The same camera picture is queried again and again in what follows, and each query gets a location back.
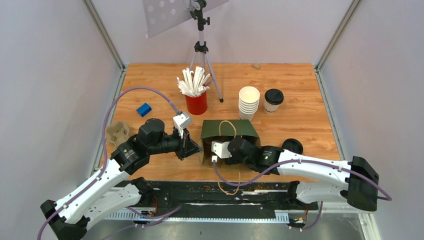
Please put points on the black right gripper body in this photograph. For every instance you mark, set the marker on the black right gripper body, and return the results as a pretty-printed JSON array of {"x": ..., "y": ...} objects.
[{"x": 232, "y": 160}]

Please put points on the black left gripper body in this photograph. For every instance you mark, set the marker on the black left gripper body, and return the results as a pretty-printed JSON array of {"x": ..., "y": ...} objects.
[{"x": 180, "y": 149}]

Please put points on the green paper bag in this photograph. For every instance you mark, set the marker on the green paper bag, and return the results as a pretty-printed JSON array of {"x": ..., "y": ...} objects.
[{"x": 215, "y": 138}]

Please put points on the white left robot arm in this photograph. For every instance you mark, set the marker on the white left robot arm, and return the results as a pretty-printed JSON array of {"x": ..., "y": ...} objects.
[{"x": 74, "y": 214}]

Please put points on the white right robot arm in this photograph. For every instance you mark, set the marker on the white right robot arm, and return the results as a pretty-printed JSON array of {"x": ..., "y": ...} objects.
[{"x": 354, "y": 181}]

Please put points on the red straw holder cup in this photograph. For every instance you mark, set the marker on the red straw holder cup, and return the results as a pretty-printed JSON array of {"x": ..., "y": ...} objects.
[{"x": 197, "y": 105}]

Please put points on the black lid stack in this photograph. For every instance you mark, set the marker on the black lid stack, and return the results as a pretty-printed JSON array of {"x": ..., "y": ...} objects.
[{"x": 293, "y": 145}]

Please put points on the stack of white paper cups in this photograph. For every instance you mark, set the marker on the stack of white paper cups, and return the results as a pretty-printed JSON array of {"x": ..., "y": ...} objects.
[{"x": 248, "y": 102}]

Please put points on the blue toy brick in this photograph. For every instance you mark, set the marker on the blue toy brick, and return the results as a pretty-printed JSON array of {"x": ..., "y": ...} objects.
[{"x": 144, "y": 109}]

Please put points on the white wrapped straws bundle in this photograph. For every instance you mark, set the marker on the white wrapped straws bundle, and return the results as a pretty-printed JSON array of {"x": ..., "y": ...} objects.
[{"x": 194, "y": 82}]

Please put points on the cardboard cup carrier tray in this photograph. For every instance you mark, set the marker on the cardboard cup carrier tray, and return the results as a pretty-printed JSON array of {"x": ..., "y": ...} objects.
[{"x": 117, "y": 133}]

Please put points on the white perforated board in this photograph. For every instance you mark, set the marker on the white perforated board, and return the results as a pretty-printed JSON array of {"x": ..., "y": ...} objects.
[{"x": 162, "y": 15}]

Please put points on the white tripod stand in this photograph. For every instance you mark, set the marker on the white tripod stand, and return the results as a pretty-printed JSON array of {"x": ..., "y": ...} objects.
[{"x": 203, "y": 49}]

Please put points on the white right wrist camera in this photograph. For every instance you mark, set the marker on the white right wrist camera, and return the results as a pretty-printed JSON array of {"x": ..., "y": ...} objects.
[{"x": 220, "y": 151}]

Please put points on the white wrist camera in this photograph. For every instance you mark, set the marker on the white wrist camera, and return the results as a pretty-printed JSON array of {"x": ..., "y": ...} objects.
[
  {"x": 220, "y": 151},
  {"x": 181, "y": 121}
]

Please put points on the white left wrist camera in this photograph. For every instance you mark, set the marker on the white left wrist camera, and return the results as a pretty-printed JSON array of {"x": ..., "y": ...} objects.
[{"x": 181, "y": 121}]

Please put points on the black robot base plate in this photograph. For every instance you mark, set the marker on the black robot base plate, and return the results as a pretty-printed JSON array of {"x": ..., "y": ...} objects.
[{"x": 205, "y": 200}]

